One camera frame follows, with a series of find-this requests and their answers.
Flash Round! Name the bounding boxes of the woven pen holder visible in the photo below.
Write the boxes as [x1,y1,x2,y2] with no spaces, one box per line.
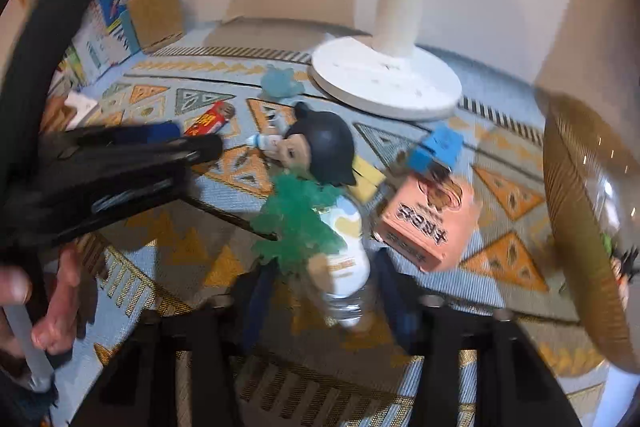
[127,0,185,52]

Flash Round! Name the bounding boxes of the pink card box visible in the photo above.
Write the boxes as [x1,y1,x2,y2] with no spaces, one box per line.
[374,174,476,273]

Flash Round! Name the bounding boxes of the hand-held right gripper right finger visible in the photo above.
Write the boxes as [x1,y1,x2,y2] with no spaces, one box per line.
[372,252,583,427]

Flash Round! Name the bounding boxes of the black-haired doll figurine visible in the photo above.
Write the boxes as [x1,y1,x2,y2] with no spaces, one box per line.
[249,102,358,188]

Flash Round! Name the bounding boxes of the woven basket of toys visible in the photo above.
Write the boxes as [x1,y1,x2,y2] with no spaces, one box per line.
[542,92,640,373]

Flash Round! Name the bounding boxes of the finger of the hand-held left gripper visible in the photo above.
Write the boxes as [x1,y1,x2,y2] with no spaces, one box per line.
[50,121,182,148]
[90,134,224,188]

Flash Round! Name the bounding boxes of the white desk lamp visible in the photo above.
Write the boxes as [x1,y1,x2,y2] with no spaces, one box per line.
[307,0,463,120]

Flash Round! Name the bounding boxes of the person's left hand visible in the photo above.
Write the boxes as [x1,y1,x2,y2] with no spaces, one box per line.
[0,246,98,360]

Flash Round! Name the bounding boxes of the orange and white book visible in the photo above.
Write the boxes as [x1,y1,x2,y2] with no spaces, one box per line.
[42,91,99,130]

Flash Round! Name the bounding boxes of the black spiky action figurine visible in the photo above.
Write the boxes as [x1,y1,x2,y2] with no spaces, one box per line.
[602,232,640,308]

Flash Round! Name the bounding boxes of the clear bottle with label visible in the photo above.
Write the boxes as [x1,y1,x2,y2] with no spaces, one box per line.
[302,197,373,330]

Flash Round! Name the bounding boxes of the blue crystal whale figurine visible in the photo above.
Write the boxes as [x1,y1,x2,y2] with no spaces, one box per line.
[260,66,308,100]

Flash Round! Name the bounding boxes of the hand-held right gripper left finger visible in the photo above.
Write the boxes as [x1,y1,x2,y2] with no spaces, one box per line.
[70,264,278,427]

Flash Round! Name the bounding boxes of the red marker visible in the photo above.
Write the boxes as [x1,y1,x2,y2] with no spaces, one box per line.
[184,102,237,138]

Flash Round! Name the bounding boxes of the small blue box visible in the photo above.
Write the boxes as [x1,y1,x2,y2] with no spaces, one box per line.
[406,124,463,172]

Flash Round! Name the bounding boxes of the pale yellow tube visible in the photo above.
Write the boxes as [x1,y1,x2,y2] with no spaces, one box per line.
[350,157,387,202]

